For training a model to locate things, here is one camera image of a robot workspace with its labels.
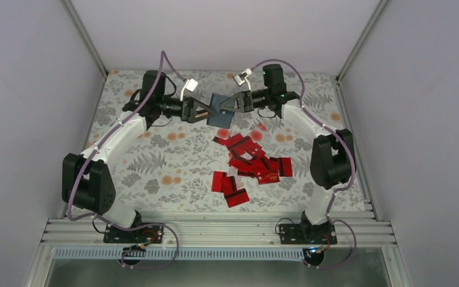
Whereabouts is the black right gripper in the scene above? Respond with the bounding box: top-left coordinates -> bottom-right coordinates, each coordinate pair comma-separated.
219,88 -> 270,113

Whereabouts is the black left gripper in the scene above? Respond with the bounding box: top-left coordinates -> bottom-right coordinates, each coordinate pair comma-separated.
157,95 -> 215,124

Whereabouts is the navy blue card holder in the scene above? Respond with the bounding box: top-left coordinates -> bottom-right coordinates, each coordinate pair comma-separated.
206,93 -> 234,129

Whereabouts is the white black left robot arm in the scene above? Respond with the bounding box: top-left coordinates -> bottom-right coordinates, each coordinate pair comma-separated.
62,70 -> 215,242

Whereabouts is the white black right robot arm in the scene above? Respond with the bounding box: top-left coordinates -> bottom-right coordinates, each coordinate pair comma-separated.
219,59 -> 356,243

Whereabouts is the red card pile top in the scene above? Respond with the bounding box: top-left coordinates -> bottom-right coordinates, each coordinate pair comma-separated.
213,134 -> 251,151

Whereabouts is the red card pile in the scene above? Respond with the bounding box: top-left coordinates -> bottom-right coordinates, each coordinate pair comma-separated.
213,134 -> 251,151
228,144 -> 274,176

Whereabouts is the red card pile centre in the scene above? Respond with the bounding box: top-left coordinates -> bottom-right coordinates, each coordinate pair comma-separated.
228,144 -> 274,176

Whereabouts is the red card front left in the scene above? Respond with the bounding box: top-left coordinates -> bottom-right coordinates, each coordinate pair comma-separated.
211,171 -> 227,193

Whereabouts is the red card far right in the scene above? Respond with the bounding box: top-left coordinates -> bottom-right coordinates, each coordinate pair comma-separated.
278,157 -> 293,177

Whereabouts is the red card front middle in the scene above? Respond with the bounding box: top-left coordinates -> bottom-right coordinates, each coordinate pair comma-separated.
221,176 -> 238,198

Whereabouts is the red VIP card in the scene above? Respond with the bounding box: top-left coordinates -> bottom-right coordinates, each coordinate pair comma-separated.
256,170 -> 280,185

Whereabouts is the red card front bottom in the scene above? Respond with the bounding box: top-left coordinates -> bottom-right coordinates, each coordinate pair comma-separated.
224,188 -> 250,208

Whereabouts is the floral patterned table cloth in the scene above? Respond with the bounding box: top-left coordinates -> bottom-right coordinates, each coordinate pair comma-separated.
87,69 -> 344,213

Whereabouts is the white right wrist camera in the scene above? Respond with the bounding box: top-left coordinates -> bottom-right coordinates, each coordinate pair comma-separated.
232,68 -> 253,91

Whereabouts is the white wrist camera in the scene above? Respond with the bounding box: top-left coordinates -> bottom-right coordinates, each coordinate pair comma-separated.
232,68 -> 253,91
179,78 -> 199,102

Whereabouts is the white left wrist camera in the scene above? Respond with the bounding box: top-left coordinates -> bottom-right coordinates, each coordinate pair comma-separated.
179,78 -> 199,102

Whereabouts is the aluminium right corner post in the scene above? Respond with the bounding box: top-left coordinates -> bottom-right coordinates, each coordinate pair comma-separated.
335,0 -> 389,86

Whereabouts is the aluminium corner post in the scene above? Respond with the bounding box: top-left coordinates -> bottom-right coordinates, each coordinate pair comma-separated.
335,0 -> 389,86
60,0 -> 108,79

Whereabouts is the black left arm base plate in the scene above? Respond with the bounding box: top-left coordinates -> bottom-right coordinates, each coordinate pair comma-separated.
103,226 -> 164,244

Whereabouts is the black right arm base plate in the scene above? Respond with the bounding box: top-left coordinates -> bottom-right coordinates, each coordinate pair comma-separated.
277,222 -> 338,245

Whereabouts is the aluminium left corner post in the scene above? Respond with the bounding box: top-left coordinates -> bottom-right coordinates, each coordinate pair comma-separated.
60,0 -> 108,79

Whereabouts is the grey slotted cable duct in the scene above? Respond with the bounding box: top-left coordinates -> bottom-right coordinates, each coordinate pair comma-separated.
53,246 -> 304,261

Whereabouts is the aluminium front rail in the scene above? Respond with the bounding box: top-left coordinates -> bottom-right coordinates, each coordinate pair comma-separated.
41,211 -> 397,248

